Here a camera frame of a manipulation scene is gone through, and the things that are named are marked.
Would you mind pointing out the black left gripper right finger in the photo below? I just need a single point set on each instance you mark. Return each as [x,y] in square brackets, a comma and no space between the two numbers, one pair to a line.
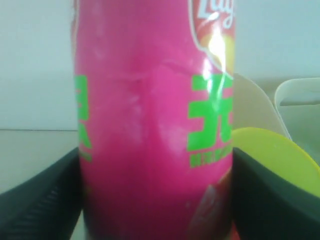
[267,207]

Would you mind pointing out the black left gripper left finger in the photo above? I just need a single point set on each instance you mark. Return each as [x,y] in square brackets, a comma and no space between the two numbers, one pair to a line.
[45,207]

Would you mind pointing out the yellow Lays chips can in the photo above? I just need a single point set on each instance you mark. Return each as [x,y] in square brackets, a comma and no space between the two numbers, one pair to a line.
[280,155]

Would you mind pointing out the pink Lays chips can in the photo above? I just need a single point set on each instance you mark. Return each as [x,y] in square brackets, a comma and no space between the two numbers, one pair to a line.
[154,89]

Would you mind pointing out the cream bin with triangle mark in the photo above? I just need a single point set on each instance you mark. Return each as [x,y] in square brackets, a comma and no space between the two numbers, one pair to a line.
[253,108]

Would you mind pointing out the cream bin with square mark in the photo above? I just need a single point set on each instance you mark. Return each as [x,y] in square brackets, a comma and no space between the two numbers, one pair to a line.
[297,102]

